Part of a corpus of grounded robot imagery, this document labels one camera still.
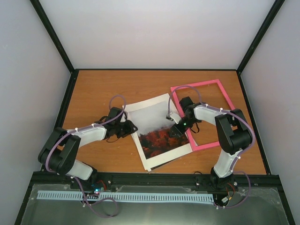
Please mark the pink wooden picture frame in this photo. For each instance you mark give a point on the pink wooden picture frame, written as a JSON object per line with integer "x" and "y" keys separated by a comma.
{"x": 203, "y": 135}

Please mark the autumn forest photo print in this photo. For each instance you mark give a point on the autumn forest photo print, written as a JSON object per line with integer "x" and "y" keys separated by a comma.
{"x": 161, "y": 138}

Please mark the white mat board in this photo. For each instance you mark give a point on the white mat board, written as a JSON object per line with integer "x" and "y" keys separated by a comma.
{"x": 150, "y": 103}

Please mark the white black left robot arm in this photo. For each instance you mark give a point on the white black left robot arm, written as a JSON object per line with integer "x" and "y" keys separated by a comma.
{"x": 60, "y": 150}

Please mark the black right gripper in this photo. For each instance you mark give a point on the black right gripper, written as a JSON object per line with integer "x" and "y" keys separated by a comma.
{"x": 176, "y": 130}

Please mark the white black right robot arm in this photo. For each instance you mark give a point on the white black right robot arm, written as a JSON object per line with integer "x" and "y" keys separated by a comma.
{"x": 235, "y": 136}

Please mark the clear acrylic front panel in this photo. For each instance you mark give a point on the clear acrylic front panel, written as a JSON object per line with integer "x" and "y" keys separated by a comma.
{"x": 49, "y": 206}

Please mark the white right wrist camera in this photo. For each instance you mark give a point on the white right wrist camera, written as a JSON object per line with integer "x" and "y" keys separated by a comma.
{"x": 172, "y": 116}

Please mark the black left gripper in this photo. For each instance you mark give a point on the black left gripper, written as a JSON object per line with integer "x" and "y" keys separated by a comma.
{"x": 130, "y": 130}

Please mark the light blue slotted cable duct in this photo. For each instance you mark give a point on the light blue slotted cable duct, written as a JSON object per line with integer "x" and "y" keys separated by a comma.
{"x": 128, "y": 197}

